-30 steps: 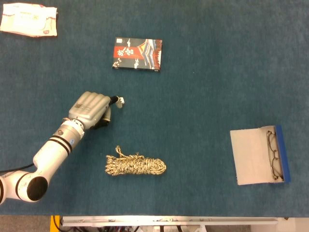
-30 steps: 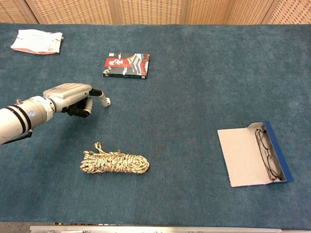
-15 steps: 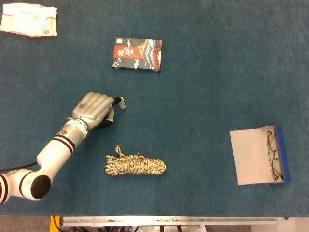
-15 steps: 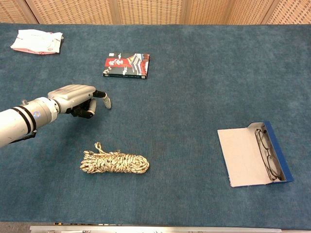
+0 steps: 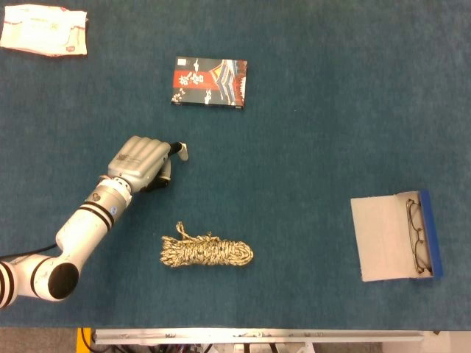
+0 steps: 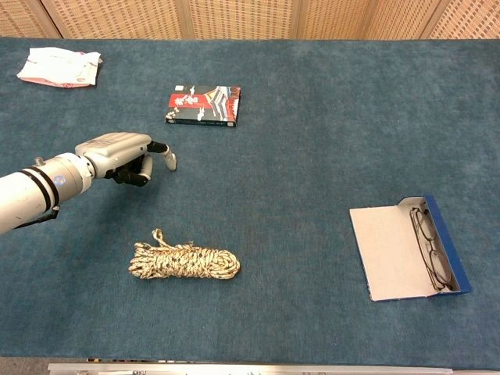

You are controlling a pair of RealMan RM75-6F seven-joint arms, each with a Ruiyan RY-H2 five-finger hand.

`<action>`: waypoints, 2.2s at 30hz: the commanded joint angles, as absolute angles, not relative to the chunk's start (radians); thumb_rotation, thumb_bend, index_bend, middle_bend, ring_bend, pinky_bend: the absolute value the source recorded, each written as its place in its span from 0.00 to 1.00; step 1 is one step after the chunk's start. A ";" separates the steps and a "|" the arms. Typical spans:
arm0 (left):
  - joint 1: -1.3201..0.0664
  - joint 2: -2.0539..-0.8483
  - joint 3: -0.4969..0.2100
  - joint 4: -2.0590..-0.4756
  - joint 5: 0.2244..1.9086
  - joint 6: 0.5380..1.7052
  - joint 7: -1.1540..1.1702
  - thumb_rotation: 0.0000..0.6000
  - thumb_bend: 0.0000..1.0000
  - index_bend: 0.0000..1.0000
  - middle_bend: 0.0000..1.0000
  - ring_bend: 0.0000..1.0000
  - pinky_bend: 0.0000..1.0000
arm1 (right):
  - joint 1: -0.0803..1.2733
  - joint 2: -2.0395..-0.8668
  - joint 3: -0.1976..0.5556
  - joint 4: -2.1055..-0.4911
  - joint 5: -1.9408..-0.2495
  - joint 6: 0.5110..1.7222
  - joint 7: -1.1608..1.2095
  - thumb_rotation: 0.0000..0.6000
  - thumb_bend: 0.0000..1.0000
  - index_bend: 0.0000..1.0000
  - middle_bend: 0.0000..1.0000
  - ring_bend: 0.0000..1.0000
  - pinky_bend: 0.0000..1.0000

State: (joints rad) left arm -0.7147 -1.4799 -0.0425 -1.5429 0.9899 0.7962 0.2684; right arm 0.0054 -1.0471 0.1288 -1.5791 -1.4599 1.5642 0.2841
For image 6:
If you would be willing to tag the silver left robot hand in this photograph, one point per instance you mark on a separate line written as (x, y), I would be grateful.
(113, 150)

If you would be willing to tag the open blue glasses case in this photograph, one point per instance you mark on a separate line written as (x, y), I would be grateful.
(406, 250)

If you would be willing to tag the wicker folding screen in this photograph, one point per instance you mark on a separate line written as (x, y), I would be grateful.
(250, 17)

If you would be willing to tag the black red playing card box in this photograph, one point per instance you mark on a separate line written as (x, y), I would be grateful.
(203, 106)

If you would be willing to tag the aluminium table edge rail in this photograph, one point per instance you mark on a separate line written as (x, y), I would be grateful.
(250, 369)

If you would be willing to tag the thin-framed eyeglasses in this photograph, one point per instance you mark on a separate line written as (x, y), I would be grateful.
(429, 250)

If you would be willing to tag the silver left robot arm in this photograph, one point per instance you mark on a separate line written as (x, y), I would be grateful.
(39, 187)

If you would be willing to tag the crumpled white cloth bag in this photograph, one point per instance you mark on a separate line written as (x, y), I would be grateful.
(60, 67)

